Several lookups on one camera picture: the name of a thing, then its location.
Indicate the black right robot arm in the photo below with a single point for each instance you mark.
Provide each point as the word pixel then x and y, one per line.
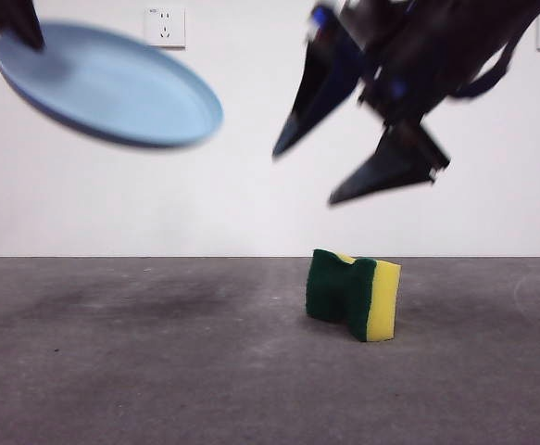
pixel 436 46

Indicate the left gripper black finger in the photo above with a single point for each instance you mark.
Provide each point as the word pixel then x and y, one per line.
pixel 10 18

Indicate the yellow sponge with green pad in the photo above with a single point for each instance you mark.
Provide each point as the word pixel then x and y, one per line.
pixel 334 292

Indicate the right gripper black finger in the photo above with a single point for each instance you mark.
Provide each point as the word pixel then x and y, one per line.
pixel 325 83
pixel 390 174

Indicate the blue round plate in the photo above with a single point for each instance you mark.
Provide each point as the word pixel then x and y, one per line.
pixel 112 88

